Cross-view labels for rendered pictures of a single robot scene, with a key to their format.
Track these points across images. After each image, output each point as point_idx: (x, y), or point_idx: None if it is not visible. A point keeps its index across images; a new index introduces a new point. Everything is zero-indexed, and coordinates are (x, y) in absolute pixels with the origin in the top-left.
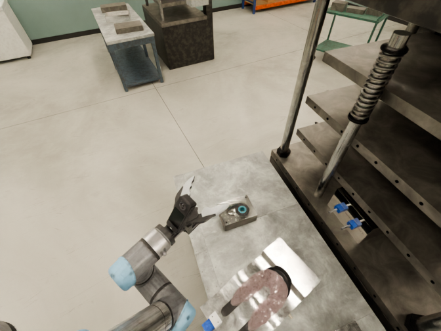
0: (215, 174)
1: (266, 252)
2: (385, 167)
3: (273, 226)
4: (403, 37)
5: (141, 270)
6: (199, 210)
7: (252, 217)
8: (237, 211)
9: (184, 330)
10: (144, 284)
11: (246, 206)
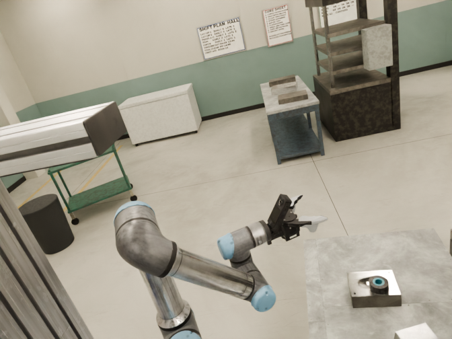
0: (356, 245)
1: (399, 334)
2: None
3: (428, 319)
4: None
5: (239, 245)
6: (326, 279)
7: (393, 297)
8: (372, 282)
9: (262, 309)
10: (240, 265)
11: (385, 279)
